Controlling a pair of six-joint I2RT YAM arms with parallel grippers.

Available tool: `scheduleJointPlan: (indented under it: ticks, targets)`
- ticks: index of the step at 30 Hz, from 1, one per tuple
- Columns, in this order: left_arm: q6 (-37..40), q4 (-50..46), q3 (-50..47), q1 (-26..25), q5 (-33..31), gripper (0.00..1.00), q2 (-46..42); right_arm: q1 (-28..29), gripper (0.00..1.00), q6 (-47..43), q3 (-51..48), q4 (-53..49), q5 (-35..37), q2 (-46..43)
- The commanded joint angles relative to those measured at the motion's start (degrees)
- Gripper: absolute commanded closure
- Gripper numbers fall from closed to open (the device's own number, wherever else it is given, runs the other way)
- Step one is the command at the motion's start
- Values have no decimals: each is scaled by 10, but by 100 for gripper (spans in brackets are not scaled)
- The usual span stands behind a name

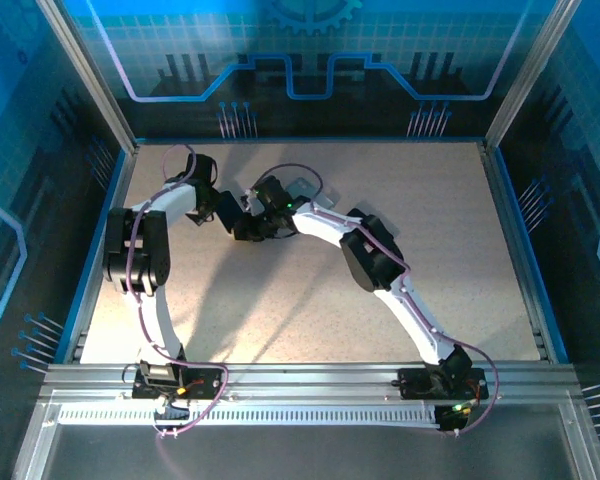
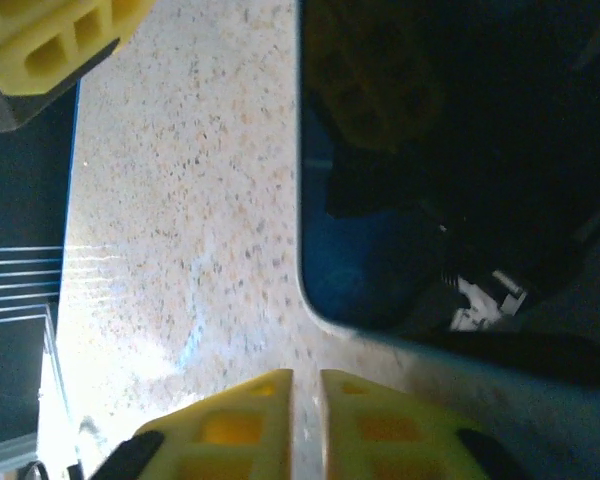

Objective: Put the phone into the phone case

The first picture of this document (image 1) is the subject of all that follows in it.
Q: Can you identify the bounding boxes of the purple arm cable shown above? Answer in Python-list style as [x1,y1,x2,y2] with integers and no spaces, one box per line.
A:
[127,144,232,441]
[252,163,501,437]

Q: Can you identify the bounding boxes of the white slotted cable duct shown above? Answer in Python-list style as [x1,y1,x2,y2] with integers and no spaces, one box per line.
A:
[57,403,444,427]

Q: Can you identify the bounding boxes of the aluminium frame post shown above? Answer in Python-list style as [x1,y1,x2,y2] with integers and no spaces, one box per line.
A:
[35,0,140,154]
[483,0,579,151]

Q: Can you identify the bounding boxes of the aluminium lower frame bar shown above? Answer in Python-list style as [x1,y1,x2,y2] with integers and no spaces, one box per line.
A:
[10,403,65,480]
[559,402,600,480]

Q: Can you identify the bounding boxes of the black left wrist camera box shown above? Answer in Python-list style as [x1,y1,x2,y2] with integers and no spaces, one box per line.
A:
[182,153,220,185]

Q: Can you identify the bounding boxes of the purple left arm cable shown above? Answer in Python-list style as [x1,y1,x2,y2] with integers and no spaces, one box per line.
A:
[127,144,232,441]

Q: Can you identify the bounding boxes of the grey front panel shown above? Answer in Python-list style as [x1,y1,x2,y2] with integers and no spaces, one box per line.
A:
[42,423,574,480]

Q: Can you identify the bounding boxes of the aluminium front beam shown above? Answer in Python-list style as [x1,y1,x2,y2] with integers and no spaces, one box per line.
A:
[38,362,581,407]

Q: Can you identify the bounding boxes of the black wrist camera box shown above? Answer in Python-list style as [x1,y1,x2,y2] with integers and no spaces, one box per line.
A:
[248,174,296,211]
[182,153,220,185]

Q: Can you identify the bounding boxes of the black phone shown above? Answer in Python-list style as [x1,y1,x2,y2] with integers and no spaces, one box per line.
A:
[213,191,245,236]

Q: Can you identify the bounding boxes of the aluminium side rail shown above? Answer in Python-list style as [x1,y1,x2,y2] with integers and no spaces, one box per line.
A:
[65,146,140,364]
[479,141,555,364]

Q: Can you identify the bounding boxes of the teal grey phone case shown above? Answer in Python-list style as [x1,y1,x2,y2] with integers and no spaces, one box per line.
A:
[285,177,337,211]

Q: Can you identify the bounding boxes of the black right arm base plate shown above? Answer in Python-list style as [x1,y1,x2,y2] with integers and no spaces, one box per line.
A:
[397,367,487,401]

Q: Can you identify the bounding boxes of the blue table edge strip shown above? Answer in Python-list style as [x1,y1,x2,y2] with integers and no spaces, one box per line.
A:
[493,144,570,364]
[53,147,131,362]
[135,136,485,147]

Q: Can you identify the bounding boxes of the black controller board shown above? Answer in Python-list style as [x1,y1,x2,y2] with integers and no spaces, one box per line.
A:
[437,402,475,436]

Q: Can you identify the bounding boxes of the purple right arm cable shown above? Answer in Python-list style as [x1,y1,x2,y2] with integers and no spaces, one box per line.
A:
[252,163,501,437]

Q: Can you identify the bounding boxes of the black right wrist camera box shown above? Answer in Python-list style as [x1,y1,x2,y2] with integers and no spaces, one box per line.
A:
[248,174,296,211]

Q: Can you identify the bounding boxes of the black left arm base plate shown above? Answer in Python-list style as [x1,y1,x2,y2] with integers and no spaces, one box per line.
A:
[131,364,233,401]

